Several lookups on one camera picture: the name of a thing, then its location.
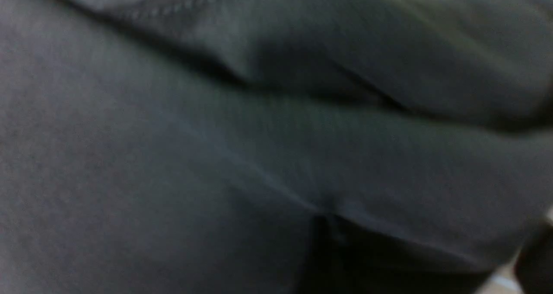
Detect dark gray long-sleeve shirt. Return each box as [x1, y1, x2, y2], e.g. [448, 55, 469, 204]
[1, 0, 552, 294]

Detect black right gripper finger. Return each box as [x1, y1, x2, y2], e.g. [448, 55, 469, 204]
[514, 225, 553, 294]

